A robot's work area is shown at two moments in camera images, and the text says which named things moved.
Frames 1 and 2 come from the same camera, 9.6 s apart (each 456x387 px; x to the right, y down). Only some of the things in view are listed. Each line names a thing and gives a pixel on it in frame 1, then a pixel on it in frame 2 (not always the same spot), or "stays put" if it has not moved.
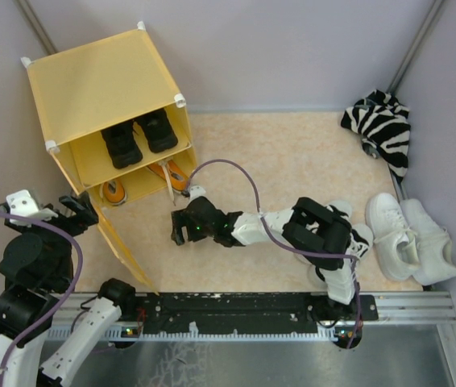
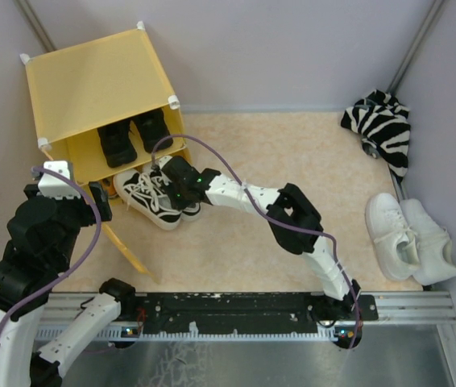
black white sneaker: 361,237 to 189,213
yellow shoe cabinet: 111,117 stays put
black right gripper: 180,219 to 176,203
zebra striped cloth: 383,125 stays put
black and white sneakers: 342,206 to 148,196
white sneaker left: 396,241 stays put
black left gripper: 85,213 to 101,197
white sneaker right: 433,242 stays put
